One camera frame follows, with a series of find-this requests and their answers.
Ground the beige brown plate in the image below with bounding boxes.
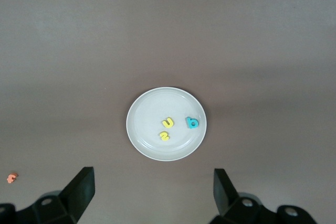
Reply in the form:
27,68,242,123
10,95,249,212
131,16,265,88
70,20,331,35
125,87,207,162

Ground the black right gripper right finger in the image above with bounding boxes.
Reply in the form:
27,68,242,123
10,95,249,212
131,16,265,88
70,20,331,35
212,168,318,224

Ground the teal foam letter b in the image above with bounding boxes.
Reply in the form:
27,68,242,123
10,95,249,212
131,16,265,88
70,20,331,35
185,116,200,130

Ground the brown table cover sheet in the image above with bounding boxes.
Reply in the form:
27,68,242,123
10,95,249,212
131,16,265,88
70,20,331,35
0,0,336,224

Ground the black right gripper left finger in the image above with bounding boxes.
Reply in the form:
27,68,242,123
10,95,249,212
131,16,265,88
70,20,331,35
0,166,95,224

